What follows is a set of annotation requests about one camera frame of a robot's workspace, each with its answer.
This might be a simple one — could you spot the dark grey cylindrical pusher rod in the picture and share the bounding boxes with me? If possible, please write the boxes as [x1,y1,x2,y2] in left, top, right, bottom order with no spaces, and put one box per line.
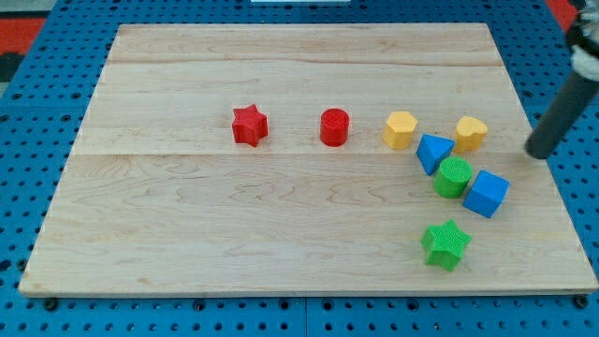
[524,71,598,159]

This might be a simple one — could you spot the blue triangle block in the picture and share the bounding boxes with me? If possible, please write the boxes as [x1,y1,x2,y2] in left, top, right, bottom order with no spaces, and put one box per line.
[416,134,455,176]

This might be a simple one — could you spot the yellow hexagon block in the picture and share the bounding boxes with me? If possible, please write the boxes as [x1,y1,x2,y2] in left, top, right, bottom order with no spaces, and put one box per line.
[382,111,418,150]

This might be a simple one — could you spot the yellow heart block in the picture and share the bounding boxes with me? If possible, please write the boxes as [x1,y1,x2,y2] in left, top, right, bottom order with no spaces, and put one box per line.
[453,116,489,154]

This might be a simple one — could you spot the blue cube block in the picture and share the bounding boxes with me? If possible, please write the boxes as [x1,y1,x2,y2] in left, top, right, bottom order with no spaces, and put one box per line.
[462,169,510,218]

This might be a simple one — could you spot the green cylinder block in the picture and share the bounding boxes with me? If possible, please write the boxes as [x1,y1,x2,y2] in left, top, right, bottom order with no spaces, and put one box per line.
[433,156,473,198]

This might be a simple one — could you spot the green star block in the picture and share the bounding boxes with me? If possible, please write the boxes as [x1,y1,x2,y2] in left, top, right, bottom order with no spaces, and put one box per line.
[420,220,472,272]

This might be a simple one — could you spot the red cylinder block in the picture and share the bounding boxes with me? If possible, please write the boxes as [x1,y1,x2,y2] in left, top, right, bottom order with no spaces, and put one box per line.
[320,108,350,147]

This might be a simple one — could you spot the red star block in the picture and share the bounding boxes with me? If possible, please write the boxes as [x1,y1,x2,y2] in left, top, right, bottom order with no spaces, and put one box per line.
[232,104,269,147]

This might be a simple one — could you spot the robot arm end with cable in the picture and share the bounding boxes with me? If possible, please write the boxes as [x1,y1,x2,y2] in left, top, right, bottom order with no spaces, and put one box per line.
[565,0,598,81]

